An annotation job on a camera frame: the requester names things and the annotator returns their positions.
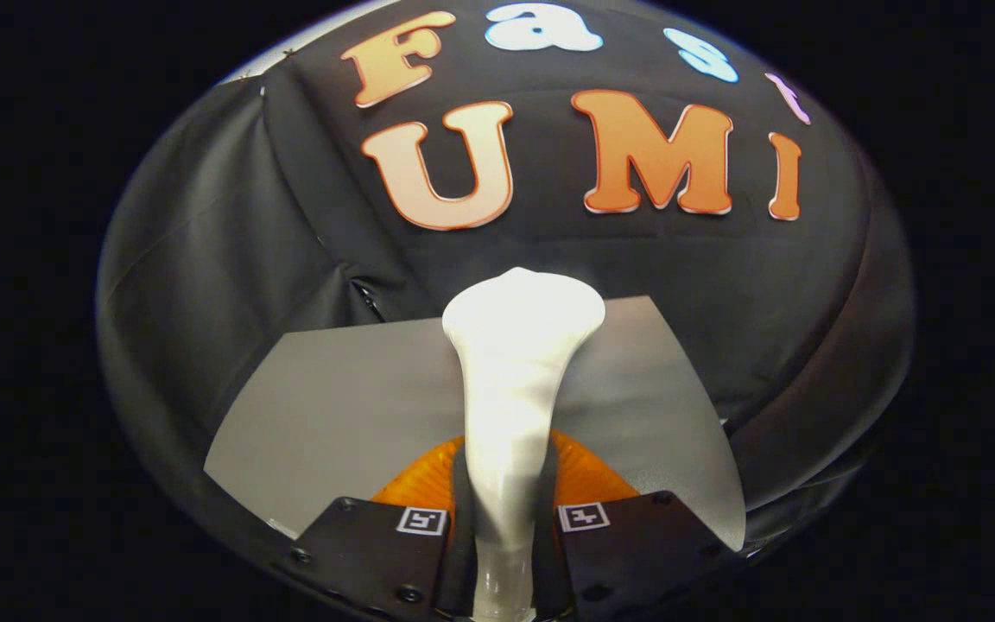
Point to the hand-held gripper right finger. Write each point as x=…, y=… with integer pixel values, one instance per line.
x=636, y=553

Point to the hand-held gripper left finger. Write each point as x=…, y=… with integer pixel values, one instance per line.
x=377, y=553

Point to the white garment steamer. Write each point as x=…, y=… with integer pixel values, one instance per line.
x=515, y=363

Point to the grey drawer cabinet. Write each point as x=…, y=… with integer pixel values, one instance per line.
x=359, y=406

